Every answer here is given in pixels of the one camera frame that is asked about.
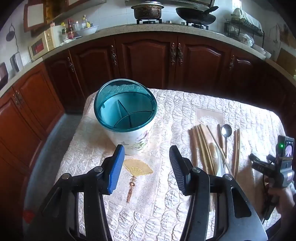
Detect wooden wall cabinet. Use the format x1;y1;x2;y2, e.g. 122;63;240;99
23;0;107;35

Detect white mixing bowl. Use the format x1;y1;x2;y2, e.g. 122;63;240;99
79;25;100;36

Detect wooden cutting board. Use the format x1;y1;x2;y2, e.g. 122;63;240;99
276;47;296;70

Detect quilted white tablecloth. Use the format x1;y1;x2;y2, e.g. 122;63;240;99
59;88;287;241

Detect black wall plug with cord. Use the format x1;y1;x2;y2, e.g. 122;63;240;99
6;25;20;52

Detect stack of white bowls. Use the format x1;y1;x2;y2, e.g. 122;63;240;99
253;44;272;58

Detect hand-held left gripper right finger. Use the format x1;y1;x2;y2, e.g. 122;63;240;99
169;146;269;241

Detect person's right hand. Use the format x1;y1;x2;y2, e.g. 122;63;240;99
264;176;296;219

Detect metal spoon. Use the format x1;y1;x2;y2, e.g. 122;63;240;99
221;124;233;169

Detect row of wooden chopsticks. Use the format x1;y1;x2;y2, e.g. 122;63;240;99
190;124;241;180

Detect white spoon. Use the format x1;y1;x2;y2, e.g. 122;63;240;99
209;142;228;178

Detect red label sauce bottle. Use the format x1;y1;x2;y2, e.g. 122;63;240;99
67;20;75;39

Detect small red floor item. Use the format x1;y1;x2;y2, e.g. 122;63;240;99
23;210;36;221

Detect yellow microwave oven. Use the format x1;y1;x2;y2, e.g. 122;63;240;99
29;25;63;60

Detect black wire dish rack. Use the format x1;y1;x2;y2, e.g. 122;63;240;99
224;18;265;48

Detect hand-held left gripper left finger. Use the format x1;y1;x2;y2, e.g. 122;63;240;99
25;144;125;241

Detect gas stove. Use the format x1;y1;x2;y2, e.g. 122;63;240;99
136;19;210;30

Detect teal rimmed floral utensil holder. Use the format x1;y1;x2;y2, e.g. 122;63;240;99
94;79;158;155

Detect white cloth over dishes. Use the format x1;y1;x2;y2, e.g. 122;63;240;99
231;8;263;33

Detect patterned bowl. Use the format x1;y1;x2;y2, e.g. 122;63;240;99
239;34;254;45

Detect black wok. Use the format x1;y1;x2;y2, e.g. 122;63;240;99
176;6;219;25

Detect speckled stone countertop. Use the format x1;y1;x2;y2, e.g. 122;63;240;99
0;23;296;98

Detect metal cooking pot with lid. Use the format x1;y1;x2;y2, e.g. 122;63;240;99
131;1;164;20

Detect rice cooker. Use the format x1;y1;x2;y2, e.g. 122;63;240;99
0;62;9;82

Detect wooden base cabinets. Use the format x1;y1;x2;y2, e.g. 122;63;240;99
0;31;296;209

